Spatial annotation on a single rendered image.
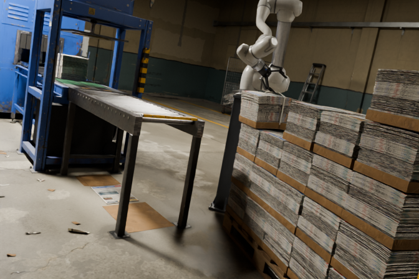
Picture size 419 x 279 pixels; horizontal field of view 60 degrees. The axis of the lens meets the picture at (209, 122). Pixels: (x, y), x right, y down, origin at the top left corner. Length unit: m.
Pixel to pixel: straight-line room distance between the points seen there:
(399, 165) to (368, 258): 0.41
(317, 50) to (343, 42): 0.78
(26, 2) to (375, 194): 5.09
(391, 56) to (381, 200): 7.93
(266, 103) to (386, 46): 7.27
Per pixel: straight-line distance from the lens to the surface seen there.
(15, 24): 5.77
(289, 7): 2.87
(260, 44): 2.42
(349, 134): 1.79
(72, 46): 5.96
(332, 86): 10.09
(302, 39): 10.92
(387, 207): 1.64
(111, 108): 2.64
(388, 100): 1.67
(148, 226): 2.73
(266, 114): 2.50
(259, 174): 2.42
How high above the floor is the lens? 1.15
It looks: 8 degrees down
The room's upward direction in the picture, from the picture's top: 10 degrees clockwise
